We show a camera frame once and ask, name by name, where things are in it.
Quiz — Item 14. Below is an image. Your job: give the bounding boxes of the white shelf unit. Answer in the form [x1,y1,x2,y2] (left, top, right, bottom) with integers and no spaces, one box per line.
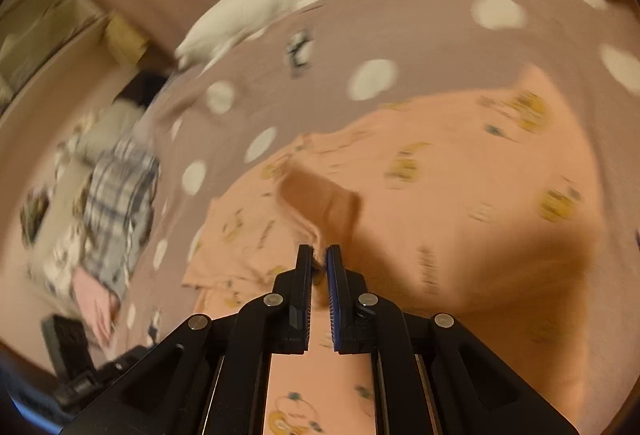
[0,0,112,117]

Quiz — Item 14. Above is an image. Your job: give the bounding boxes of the white printed cloth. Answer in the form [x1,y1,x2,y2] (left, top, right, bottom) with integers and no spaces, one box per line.
[27,115,128,321]

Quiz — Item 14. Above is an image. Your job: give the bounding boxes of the pink cloth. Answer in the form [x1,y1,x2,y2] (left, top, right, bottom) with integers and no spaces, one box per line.
[71,271,122,348]

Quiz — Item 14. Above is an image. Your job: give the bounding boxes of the grey pillow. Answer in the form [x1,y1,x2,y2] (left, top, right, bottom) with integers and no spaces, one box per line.
[75,101,147,166]

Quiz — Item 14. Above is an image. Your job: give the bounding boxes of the peach cartoon print garment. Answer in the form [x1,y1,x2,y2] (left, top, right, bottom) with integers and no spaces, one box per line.
[180,65,608,435]

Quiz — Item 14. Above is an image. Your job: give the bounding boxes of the mauve polka dot blanket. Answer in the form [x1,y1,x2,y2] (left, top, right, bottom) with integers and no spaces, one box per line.
[125,0,640,416]

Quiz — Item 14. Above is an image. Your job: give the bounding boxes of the dark cloth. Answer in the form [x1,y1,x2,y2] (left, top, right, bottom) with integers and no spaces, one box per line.
[119,71,172,110]

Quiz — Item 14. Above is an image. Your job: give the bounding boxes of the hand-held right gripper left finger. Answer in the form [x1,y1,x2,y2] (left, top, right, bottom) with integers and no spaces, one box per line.
[65,244,314,435]

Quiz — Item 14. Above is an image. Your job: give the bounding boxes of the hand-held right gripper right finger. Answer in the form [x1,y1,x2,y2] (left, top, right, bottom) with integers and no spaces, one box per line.
[326,244,577,435]

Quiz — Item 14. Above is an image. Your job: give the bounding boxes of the blue plaid cloth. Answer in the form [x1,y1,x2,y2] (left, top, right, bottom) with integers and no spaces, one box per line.
[81,136,162,302]

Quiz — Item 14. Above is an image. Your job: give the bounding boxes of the dark patterned cushion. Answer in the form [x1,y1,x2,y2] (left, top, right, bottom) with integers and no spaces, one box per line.
[19,188,52,247]

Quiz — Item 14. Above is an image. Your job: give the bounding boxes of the yellow straw bundle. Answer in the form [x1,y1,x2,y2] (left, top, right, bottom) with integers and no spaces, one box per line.
[104,12,152,67]

